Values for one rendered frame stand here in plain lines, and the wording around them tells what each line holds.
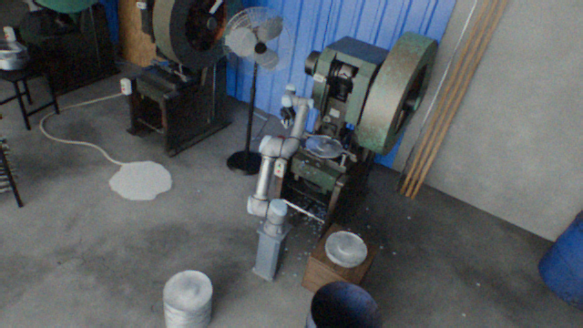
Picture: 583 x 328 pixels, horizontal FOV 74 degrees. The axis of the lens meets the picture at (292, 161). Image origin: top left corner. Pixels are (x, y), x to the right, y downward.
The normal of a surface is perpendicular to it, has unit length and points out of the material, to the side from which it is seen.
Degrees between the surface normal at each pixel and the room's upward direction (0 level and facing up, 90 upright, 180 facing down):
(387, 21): 90
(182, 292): 0
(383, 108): 80
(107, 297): 0
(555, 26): 90
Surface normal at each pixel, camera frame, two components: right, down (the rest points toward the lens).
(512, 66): -0.51, 0.45
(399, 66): -0.24, -0.26
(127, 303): 0.15, -0.79
